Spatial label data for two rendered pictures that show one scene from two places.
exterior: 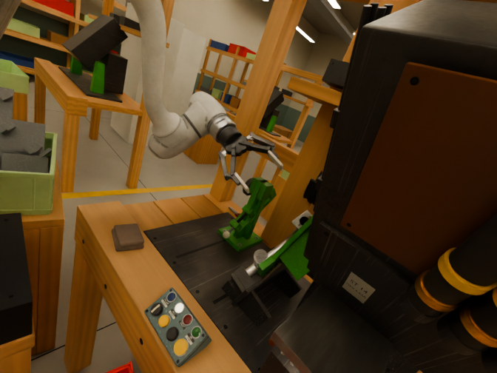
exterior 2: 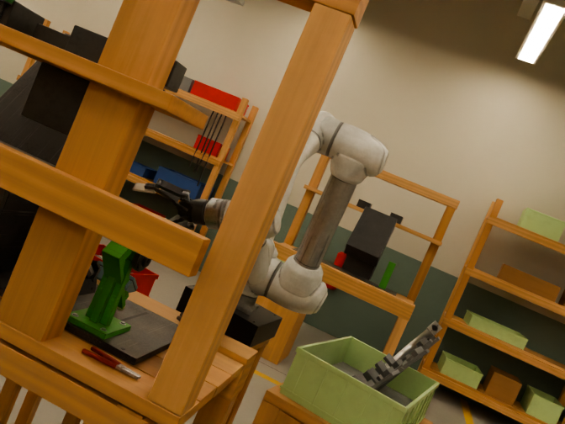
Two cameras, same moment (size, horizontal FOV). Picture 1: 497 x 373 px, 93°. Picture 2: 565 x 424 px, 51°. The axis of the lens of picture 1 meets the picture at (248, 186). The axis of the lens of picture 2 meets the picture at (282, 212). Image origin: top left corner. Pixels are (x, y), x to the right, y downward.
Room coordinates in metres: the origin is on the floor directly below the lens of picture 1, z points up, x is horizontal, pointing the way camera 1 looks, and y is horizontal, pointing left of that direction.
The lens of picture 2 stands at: (2.45, -0.34, 1.45)
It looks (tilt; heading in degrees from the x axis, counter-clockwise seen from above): 3 degrees down; 157
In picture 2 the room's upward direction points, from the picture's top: 23 degrees clockwise
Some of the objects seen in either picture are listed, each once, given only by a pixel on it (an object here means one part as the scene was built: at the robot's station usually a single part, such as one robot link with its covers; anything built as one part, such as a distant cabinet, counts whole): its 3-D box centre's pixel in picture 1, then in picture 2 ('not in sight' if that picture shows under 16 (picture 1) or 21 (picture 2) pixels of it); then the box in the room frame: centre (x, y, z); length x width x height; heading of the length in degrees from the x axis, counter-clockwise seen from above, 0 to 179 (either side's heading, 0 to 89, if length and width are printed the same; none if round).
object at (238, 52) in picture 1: (230, 92); not in sight; (6.76, 1.40, 1.13); 2.48 x 0.54 x 2.27; 54
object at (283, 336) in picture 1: (350, 316); not in sight; (0.40, -0.30, 1.11); 0.39 x 0.16 x 0.03; 146
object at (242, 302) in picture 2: not in sight; (232, 293); (0.26, 0.51, 0.97); 0.22 x 0.18 x 0.06; 59
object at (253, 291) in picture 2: not in sight; (254, 265); (0.28, 0.54, 1.11); 0.18 x 0.16 x 0.22; 59
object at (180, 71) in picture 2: (350, 78); (152, 67); (0.87, -0.17, 1.59); 0.15 x 0.07 x 0.07; 56
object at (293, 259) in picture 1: (309, 245); not in sight; (0.52, -0.20, 1.17); 0.13 x 0.12 x 0.20; 56
